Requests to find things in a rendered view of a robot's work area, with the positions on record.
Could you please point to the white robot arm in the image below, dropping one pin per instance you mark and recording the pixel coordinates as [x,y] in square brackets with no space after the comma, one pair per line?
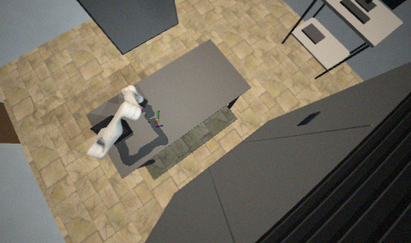
[108,135]

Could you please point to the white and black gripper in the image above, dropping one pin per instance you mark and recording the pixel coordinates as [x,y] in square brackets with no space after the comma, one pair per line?
[142,102]

